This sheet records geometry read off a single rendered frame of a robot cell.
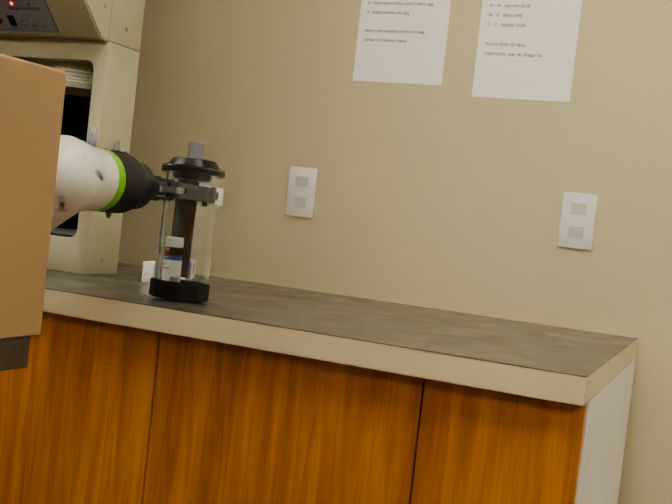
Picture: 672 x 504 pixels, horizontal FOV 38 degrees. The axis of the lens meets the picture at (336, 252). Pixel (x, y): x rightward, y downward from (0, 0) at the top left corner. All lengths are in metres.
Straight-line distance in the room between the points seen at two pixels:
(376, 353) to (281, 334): 0.15
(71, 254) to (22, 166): 0.94
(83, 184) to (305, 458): 0.53
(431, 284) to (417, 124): 0.35
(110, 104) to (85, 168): 0.70
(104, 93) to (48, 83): 0.89
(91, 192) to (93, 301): 0.31
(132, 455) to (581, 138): 1.10
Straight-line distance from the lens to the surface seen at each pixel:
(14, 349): 1.17
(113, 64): 2.06
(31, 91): 1.13
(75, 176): 1.36
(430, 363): 1.39
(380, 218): 2.19
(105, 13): 2.04
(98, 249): 2.06
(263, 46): 2.36
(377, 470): 1.48
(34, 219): 1.15
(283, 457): 1.53
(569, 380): 1.35
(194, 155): 1.69
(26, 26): 2.12
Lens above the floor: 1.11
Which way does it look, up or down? 2 degrees down
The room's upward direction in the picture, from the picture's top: 6 degrees clockwise
